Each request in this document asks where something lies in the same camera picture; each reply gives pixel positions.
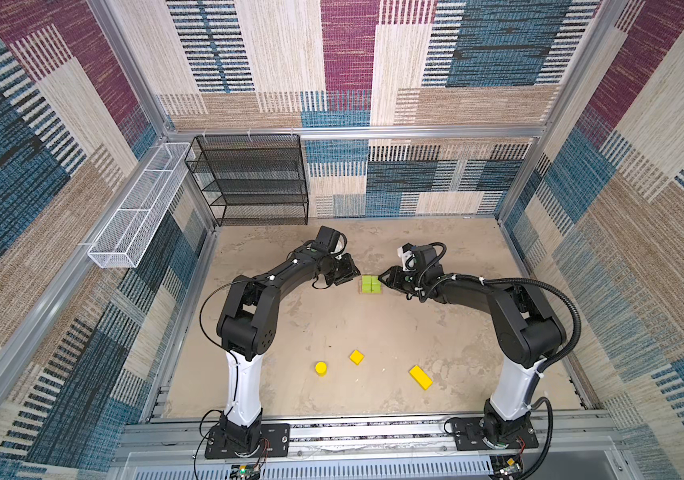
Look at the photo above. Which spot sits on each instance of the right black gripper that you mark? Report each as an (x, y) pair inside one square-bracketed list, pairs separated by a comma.
[(394, 279)]

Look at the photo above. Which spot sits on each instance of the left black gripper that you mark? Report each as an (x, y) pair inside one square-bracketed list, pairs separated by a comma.
[(349, 271)]

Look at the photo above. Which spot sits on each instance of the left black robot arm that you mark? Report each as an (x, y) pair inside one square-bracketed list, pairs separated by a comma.
[(248, 324)]

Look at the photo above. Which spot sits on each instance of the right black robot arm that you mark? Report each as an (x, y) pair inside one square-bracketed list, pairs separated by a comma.
[(528, 331)]

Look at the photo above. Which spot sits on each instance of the small yellow square block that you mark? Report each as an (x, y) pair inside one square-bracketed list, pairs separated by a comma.
[(357, 357)]

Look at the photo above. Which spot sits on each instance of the long yellow block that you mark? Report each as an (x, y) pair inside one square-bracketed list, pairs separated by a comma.
[(421, 377)]

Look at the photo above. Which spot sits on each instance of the yellow cylinder block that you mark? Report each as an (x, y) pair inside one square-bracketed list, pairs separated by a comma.
[(321, 368)]

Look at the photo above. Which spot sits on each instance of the black wire shelf rack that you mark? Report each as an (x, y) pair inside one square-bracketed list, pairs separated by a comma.
[(252, 179)]

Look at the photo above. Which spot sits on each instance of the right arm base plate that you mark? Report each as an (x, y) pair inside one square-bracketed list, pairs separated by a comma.
[(490, 433)]

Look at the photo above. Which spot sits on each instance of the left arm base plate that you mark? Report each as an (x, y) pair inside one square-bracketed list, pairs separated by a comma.
[(264, 440)]

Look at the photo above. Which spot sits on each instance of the white wire mesh basket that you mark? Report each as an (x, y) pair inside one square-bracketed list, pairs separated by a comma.
[(131, 228)]

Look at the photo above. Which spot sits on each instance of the aluminium front rail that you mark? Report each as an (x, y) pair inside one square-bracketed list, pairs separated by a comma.
[(573, 444)]

